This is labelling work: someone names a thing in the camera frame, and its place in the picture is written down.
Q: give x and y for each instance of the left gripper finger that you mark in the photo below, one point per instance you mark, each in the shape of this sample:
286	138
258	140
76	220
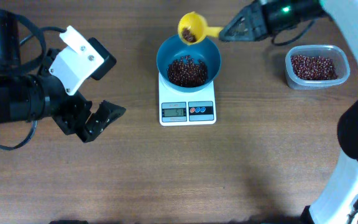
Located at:
109	59
99	121

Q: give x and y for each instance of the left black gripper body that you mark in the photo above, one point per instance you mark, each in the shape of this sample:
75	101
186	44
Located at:
72	116

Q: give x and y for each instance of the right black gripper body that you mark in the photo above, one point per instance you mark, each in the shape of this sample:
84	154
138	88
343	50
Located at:
258	23

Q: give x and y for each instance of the yellow measuring scoop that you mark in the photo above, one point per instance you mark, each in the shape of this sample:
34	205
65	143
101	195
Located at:
198	26

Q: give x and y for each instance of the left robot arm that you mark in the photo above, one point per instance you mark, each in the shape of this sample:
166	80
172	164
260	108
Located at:
37	82

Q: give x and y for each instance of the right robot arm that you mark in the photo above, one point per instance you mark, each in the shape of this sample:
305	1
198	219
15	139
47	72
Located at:
338	203

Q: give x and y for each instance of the red beans in scoop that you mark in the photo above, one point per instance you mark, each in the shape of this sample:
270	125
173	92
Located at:
188	36

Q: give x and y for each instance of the blue plastic bowl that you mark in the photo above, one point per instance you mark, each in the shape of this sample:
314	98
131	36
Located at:
173	48

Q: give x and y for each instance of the red beans in bowl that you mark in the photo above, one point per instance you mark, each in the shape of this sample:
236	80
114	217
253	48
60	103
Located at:
187	72

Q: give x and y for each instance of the white digital kitchen scale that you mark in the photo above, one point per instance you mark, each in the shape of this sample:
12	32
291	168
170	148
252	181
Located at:
178	108

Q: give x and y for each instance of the clear plastic container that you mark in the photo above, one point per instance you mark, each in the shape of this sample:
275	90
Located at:
332	52

